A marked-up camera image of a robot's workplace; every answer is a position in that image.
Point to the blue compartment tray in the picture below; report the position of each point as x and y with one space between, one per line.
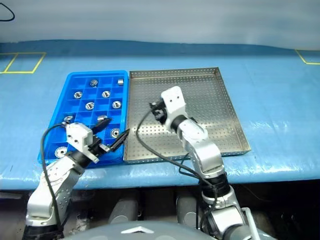
77 112

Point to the grey rounded robot leg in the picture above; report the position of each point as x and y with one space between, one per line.
187 210
123 210

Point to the grey robot torso dome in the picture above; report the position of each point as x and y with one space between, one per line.
137 232

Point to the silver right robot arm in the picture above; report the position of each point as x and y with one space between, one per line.
202 152

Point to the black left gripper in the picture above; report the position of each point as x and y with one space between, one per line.
96 147

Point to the perforated metal tray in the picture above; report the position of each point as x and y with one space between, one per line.
212 112

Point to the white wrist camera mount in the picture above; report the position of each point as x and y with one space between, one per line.
77 136
173 102

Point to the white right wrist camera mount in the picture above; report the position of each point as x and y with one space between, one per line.
173 102

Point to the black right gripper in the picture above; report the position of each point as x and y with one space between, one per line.
160 112

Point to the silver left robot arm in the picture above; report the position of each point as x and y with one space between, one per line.
55 185

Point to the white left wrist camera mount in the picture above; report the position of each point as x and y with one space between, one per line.
77 136

